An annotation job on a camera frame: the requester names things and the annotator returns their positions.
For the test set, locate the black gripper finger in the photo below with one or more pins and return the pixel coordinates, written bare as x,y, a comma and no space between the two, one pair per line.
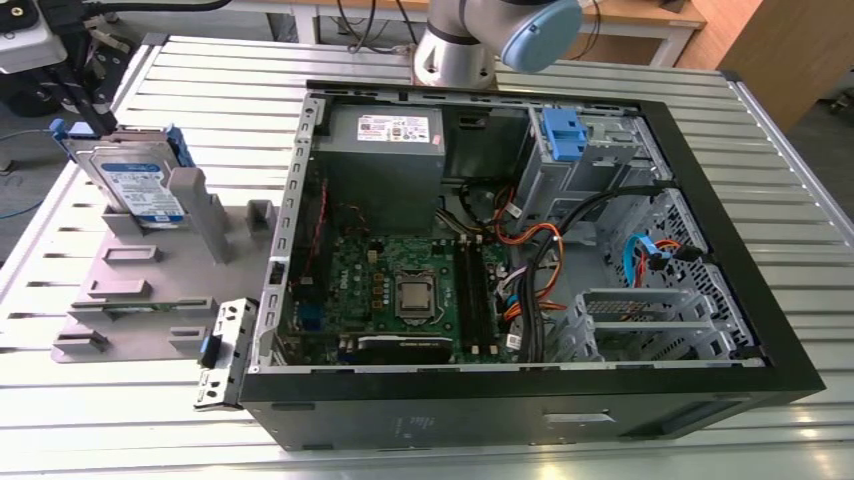
107,75
83,102

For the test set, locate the hard disk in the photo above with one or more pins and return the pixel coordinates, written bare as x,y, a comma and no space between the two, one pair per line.
134,180

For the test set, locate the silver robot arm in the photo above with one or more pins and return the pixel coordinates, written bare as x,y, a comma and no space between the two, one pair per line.
454,55

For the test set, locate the silver disk bay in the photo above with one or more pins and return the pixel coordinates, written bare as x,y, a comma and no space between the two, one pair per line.
650,326

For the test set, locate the black bin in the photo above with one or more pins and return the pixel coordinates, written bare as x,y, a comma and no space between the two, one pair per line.
27,100

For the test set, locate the grey parts rack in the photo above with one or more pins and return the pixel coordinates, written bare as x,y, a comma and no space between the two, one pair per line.
174,280

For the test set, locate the silver power supply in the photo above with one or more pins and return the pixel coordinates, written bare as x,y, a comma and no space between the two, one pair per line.
380,175

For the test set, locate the silver expansion slot retainer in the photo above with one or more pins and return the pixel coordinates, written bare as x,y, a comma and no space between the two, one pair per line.
235,320

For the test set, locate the green motherboard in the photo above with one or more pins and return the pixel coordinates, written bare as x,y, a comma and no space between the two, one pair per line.
354,300

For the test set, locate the silver CPU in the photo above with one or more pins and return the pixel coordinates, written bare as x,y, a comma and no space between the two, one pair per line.
415,295

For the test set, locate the black CPU socket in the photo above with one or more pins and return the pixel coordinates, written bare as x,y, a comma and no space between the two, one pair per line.
395,315

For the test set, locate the black graphics card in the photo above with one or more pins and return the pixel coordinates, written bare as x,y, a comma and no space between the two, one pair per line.
400,347

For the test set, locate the black RAM slot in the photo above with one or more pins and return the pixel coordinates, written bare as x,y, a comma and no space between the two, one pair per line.
467,295
484,295

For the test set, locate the blue drive latch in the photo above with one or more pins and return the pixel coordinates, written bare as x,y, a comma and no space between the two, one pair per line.
563,135

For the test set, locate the silver optical drive cage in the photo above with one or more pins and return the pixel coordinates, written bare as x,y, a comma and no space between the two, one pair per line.
603,165

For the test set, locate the black PC case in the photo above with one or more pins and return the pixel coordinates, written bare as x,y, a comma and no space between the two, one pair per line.
467,410

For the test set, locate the wooden desk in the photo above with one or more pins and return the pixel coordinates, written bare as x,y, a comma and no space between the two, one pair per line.
674,20

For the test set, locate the wooden cabinet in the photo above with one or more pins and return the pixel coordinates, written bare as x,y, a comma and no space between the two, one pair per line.
787,50

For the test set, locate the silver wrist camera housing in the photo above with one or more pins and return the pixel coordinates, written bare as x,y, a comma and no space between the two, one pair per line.
29,35

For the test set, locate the white metal desk frame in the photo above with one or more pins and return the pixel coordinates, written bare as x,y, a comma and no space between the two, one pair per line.
304,25

